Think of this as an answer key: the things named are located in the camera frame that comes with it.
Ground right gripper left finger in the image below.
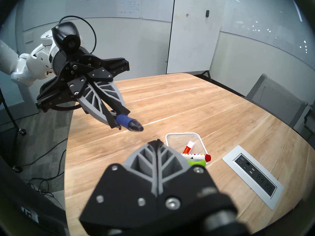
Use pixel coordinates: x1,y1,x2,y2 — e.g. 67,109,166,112
79,139,159,235

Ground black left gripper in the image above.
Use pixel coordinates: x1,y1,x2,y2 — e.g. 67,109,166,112
36,47,131,130

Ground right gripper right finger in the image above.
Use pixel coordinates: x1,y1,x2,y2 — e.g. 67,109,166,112
157,139,238,235

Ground green handled scissors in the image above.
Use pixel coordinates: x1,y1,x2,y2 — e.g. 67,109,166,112
186,159,206,167

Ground red capped white marker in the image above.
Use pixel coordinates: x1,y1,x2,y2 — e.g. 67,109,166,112
181,153,211,162

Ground blue ballpoint pen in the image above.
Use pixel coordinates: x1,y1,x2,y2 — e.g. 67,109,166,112
110,110,144,132

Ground orange white Expo marker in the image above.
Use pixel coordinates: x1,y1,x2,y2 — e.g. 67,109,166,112
183,141,195,154

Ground white mesh pen holder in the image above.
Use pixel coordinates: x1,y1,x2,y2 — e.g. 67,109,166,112
165,132,209,167

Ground silver table outlet box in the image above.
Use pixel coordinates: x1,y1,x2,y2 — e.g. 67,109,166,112
222,145,284,210

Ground black rolling stand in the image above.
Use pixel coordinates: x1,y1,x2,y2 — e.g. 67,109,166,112
0,86,27,173

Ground rolling white whiteboard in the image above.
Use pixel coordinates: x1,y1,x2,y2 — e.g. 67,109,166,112
166,0,225,83

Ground gray mesh office chair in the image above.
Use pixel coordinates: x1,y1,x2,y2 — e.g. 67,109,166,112
245,73,308,128
304,108,315,134

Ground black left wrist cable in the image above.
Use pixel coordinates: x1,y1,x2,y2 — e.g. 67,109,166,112
58,15,97,54

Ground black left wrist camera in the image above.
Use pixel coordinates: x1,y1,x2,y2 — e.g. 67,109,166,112
52,22,80,54

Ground long black floor cable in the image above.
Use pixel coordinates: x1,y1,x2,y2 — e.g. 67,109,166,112
22,137,68,182

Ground black tangled floor cables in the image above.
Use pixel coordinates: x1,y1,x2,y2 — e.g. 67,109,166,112
28,178,58,199

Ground side wall whiteboard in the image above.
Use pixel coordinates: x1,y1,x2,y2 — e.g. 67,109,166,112
23,0,175,32

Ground wide glass wall board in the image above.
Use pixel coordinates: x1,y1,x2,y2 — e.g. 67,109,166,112
219,0,315,69

